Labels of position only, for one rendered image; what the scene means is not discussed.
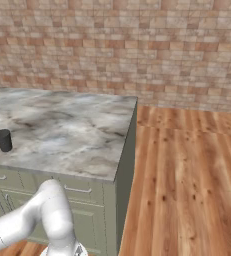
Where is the dark grey cup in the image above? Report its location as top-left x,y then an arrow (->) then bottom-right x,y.
0,129 -> 14,153

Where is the green island counter cabinet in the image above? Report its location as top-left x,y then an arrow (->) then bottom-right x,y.
0,99 -> 139,256

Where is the green cupboard door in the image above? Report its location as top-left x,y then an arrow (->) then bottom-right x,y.
27,198 -> 106,256
0,190 -> 31,224

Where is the green drawer front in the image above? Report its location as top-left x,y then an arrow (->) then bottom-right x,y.
0,164 -> 24,193
51,174 -> 105,206

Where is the silver cupboard door handle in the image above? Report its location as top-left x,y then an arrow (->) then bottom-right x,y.
5,193 -> 15,212
0,192 -> 6,215

